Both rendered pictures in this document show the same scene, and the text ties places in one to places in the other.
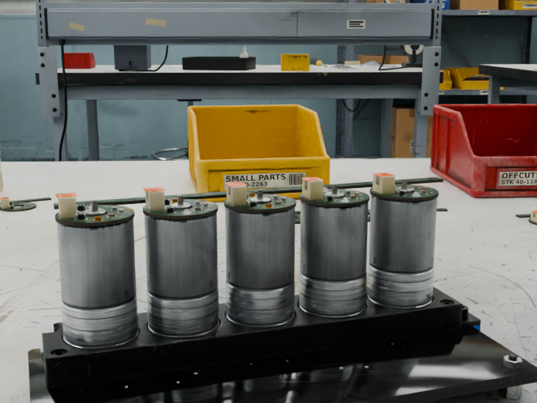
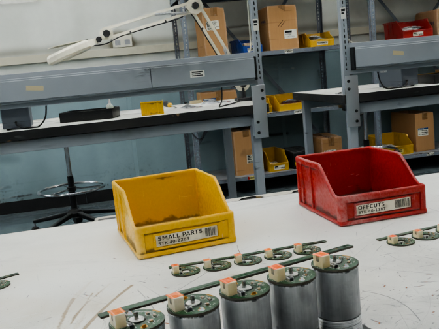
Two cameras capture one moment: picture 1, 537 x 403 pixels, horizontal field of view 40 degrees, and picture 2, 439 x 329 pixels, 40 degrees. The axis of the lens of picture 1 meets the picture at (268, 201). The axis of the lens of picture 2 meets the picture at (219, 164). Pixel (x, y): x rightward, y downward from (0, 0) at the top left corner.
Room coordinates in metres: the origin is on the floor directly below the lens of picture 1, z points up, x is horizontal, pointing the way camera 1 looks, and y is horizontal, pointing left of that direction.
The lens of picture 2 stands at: (-0.03, 0.05, 0.92)
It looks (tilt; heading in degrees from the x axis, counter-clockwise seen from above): 9 degrees down; 351
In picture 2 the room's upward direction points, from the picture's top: 6 degrees counter-clockwise
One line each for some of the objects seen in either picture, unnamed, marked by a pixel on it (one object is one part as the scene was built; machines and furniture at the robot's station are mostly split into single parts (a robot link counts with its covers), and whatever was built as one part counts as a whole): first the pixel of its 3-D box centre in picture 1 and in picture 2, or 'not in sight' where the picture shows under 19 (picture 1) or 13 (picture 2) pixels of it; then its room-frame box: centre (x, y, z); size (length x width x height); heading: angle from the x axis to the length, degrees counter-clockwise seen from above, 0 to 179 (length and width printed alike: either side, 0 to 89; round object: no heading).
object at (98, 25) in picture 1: (241, 26); (106, 84); (2.56, 0.09, 0.90); 1.30 x 0.06 x 0.12; 93
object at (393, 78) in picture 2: not in sight; (398, 77); (2.78, -1.31, 0.80); 0.15 x 0.12 x 0.10; 22
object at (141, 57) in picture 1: (133, 57); (17, 117); (2.70, 0.49, 0.80); 0.15 x 0.12 x 0.10; 4
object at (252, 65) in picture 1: (219, 63); (90, 114); (2.79, 0.18, 0.77); 0.24 x 0.16 x 0.04; 78
